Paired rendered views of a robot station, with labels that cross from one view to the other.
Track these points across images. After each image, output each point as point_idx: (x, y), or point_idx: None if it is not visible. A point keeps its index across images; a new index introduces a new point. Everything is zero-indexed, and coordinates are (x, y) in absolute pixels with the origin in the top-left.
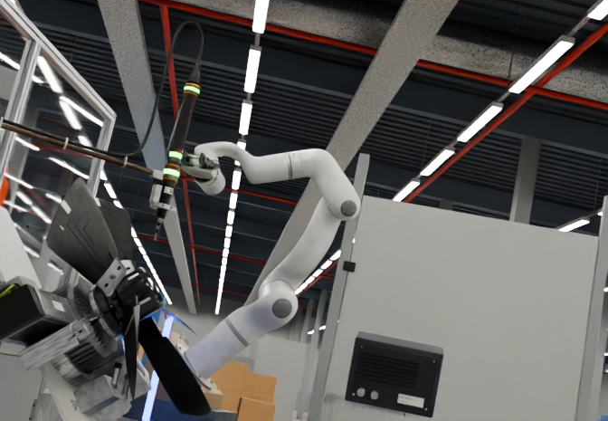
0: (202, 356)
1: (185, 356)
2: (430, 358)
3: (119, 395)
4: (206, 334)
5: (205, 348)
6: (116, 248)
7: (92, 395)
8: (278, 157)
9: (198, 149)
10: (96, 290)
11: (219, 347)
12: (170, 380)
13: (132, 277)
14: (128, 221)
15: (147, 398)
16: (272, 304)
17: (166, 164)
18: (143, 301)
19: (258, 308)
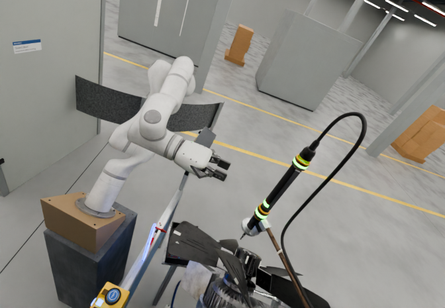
0: (112, 203)
1: (102, 212)
2: (214, 138)
3: None
4: (106, 193)
5: (113, 199)
6: (275, 274)
7: None
8: (184, 87)
9: (160, 130)
10: (253, 290)
11: (119, 191)
12: None
13: (259, 265)
14: (224, 252)
15: (144, 255)
16: (153, 156)
17: (268, 213)
18: None
19: (143, 162)
